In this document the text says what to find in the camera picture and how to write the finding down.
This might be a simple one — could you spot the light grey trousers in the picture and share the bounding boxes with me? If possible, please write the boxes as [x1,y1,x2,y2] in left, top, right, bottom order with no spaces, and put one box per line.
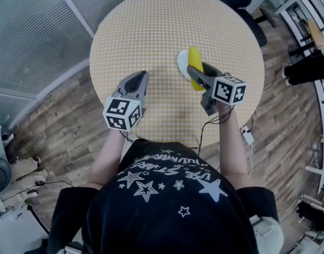
[249,214,284,254]

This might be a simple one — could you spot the beige cloth bag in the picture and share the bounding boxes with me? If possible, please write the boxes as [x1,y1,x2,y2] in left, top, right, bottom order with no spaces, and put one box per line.
[7,156,49,195]

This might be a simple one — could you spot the person's right forearm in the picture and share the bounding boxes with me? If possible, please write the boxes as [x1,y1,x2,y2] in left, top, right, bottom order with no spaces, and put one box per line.
[216,103,254,191]

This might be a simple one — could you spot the white box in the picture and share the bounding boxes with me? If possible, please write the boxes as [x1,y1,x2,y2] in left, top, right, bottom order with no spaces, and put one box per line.
[0,207,50,254]

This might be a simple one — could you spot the wooden desk top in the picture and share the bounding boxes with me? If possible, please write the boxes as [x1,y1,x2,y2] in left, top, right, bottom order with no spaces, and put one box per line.
[306,19,324,50]

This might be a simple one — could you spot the person's left forearm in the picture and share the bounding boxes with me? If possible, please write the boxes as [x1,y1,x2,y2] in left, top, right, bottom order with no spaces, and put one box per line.
[87,128,126,191]

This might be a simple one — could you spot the round black device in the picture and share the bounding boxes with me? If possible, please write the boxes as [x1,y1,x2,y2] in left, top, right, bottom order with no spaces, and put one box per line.
[0,157,13,196]

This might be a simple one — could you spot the white power adapter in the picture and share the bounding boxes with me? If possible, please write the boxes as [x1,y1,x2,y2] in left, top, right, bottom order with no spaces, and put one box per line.
[240,125,255,144]

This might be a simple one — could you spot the black office chair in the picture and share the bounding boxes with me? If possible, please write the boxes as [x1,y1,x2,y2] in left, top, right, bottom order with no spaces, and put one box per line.
[220,0,278,48]

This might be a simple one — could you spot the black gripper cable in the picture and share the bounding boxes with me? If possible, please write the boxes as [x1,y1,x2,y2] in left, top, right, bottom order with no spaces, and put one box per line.
[118,130,135,145]
[197,106,237,156]

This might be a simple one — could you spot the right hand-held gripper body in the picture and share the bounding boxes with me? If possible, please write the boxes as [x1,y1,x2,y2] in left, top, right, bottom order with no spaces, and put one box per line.
[200,72,247,116]

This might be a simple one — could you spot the thin black floor cable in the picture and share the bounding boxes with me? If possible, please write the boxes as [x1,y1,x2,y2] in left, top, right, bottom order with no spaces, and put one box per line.
[0,178,74,206]

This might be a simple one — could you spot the yellow corn cob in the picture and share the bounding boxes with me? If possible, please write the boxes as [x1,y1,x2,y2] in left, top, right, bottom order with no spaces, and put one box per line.
[188,46,208,92]

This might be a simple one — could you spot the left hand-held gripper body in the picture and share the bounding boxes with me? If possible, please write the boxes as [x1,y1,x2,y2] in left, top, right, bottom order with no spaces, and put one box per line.
[103,85,147,132]

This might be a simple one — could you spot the black star-print t-shirt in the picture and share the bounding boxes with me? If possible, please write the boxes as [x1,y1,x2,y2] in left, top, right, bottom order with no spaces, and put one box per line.
[46,138,280,254]

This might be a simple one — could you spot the yellow checkered tablecloth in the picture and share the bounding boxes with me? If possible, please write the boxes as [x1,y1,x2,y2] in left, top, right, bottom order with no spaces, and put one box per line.
[89,0,266,149]

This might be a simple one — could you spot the white cable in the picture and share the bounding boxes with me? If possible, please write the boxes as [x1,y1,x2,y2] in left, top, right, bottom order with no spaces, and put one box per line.
[246,141,255,177]

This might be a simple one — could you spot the white plate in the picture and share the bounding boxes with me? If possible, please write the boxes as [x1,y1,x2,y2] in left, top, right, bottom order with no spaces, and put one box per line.
[177,49,192,81]

